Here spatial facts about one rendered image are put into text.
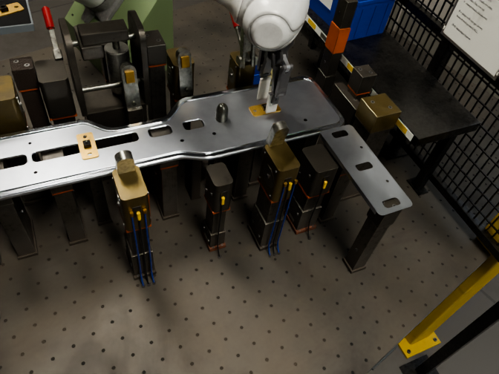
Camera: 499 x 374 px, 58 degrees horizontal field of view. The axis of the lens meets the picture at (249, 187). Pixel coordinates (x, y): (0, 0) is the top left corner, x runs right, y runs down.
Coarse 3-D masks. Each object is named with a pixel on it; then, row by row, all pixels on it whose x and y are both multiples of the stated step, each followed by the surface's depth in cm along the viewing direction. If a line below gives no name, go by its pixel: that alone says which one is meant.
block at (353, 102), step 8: (336, 88) 133; (344, 88) 132; (336, 96) 134; (344, 96) 131; (352, 96) 130; (336, 104) 135; (344, 104) 132; (352, 104) 128; (344, 112) 133; (352, 112) 129; (352, 120) 131; (320, 136) 149; (336, 136) 140; (344, 136) 136
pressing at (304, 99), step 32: (192, 96) 122; (224, 96) 124; (256, 96) 126; (288, 96) 127; (320, 96) 129; (64, 128) 110; (96, 128) 111; (128, 128) 112; (224, 128) 116; (256, 128) 118; (320, 128) 121; (32, 160) 103; (64, 160) 104; (96, 160) 105; (160, 160) 108; (0, 192) 96; (32, 192) 98
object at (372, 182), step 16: (336, 128) 121; (352, 128) 122; (336, 144) 117; (352, 144) 118; (336, 160) 115; (352, 160) 114; (368, 160) 115; (352, 176) 111; (368, 176) 111; (384, 176) 112; (368, 192) 108; (384, 192) 109; (400, 192) 109; (384, 208) 106; (400, 208) 106
